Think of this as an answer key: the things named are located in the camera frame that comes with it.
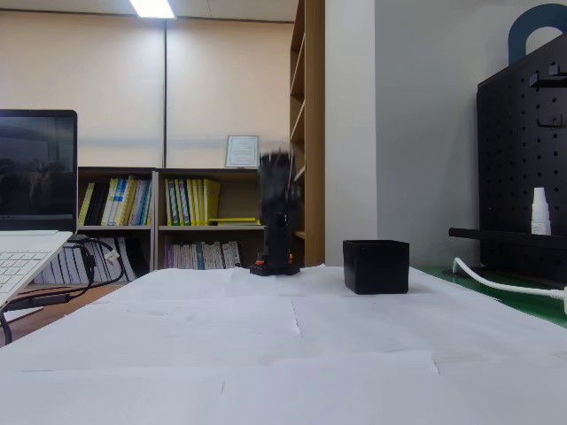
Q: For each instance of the framed certificate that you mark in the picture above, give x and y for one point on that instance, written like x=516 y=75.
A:
x=241 y=151

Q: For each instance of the leaning yellow book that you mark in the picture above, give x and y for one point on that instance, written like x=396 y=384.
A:
x=87 y=203

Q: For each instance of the small white connector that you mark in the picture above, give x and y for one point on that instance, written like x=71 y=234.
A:
x=111 y=257

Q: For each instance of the black pegboard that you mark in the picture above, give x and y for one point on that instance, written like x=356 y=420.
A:
x=509 y=155

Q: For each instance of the ceiling light panel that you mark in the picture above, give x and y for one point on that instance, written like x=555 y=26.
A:
x=153 y=9

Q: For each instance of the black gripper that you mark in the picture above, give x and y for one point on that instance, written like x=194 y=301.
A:
x=280 y=222

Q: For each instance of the wide yellow binder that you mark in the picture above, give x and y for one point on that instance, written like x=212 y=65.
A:
x=212 y=199

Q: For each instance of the black book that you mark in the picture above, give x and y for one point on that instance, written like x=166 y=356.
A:
x=97 y=208

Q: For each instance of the flat-lying yellow book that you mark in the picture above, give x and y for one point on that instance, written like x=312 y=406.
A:
x=230 y=221

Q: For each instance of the white laptop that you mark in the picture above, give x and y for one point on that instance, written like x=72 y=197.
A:
x=35 y=177

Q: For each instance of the tall wooden bookshelf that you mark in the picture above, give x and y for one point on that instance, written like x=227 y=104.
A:
x=314 y=133

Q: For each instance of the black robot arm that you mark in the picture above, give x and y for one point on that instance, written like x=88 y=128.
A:
x=277 y=248

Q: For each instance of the small white bottle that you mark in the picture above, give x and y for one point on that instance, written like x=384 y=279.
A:
x=541 y=212

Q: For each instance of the low wooden bookshelf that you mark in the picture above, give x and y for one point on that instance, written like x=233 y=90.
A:
x=221 y=172
x=115 y=170

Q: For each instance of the blue arch shape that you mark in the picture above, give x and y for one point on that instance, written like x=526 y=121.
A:
x=516 y=40

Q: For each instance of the black square box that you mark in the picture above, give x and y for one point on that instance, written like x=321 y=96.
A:
x=376 y=270

